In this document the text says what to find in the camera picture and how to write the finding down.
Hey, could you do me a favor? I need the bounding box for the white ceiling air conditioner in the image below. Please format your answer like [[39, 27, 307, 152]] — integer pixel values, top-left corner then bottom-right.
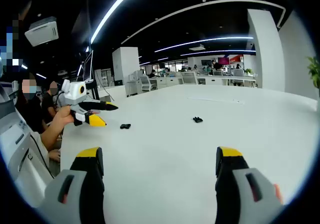
[[24, 16, 60, 47]]

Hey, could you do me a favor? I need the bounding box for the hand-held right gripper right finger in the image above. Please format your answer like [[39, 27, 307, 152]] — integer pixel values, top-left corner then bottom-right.
[[214, 146, 285, 224]]

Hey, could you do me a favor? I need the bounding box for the large white pillar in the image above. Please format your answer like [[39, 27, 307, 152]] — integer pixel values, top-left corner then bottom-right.
[[246, 8, 286, 90]]

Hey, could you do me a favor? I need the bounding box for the black device cable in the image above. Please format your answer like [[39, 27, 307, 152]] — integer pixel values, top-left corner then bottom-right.
[[29, 132, 55, 179]]

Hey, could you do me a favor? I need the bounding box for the computer monitor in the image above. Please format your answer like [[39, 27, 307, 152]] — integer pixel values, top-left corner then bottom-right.
[[82, 50, 95, 84]]

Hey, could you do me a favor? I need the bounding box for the white chest-worn device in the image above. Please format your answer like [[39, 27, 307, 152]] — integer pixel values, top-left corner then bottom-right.
[[0, 83, 55, 207]]

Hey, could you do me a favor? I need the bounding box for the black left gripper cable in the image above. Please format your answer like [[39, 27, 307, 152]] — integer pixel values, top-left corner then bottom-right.
[[55, 90, 66, 107]]

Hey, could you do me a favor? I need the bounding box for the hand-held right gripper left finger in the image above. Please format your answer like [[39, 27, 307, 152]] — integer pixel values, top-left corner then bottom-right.
[[39, 146, 106, 224]]

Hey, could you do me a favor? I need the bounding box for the long ceiling light strip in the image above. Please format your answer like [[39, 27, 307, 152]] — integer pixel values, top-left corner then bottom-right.
[[89, 0, 143, 45]]

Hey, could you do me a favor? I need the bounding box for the person's right hand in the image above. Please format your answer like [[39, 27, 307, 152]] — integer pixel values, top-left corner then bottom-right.
[[273, 183, 285, 205]]

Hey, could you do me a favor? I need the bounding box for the small white pillar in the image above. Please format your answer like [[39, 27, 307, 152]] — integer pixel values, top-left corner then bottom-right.
[[111, 46, 140, 85]]

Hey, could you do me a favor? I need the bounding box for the grey office chair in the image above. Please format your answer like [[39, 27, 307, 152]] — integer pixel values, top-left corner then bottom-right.
[[138, 75, 158, 93], [180, 71, 199, 85]]

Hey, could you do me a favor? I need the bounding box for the person's left hand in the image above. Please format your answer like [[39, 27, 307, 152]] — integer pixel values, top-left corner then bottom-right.
[[53, 105, 76, 126]]

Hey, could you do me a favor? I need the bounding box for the green potted plant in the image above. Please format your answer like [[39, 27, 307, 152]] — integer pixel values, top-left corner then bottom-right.
[[306, 55, 320, 90]]

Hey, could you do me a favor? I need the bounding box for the row of white office desks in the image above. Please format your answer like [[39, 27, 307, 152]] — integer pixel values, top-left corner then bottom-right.
[[124, 73, 258, 97]]

